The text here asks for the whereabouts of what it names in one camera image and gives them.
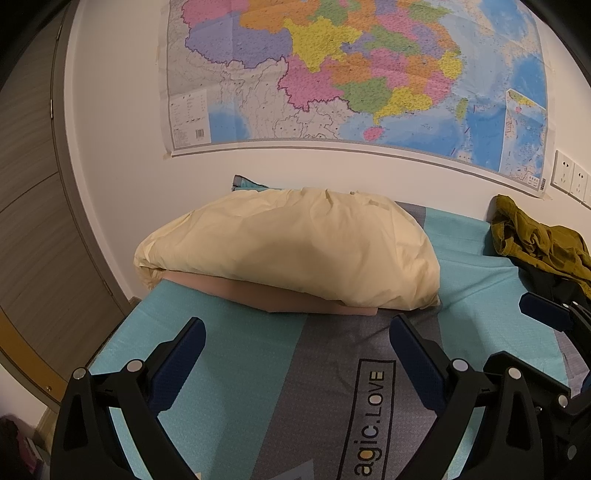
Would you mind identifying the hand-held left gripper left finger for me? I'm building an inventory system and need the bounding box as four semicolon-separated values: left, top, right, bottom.
51;316;207;480

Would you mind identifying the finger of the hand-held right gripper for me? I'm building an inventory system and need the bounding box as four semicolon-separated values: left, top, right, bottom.
518;292;578;334
482;352;574;412

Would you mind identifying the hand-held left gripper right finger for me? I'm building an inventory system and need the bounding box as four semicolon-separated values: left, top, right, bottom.
389;314;543;480

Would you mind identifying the cream shirt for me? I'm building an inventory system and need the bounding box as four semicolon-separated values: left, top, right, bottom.
134;187;441;311

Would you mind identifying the black garment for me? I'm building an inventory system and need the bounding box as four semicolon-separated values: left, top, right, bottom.
517;262;591;311

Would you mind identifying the olive green garment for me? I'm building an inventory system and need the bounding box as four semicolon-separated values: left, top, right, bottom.
489;195;591;299

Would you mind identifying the pink beige folded garment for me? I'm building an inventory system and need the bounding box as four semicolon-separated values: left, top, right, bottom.
161;270;382;317

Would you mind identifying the dark cloth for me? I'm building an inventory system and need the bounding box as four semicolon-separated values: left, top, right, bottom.
0;414;37;480

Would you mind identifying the grey wardrobe door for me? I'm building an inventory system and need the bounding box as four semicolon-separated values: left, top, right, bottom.
0;0;140;408

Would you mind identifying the white wall socket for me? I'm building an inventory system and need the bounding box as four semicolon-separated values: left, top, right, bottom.
570;161;591;202
551;150;576;193

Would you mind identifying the colourful wall map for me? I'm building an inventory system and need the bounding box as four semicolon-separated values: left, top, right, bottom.
157;0;553;200

